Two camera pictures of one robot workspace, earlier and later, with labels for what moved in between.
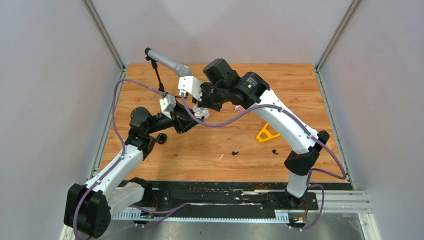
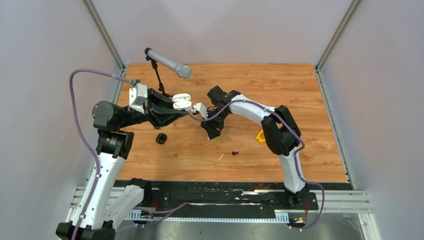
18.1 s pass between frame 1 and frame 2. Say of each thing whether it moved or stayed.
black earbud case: stayed
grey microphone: stayed
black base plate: stayed
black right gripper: moved
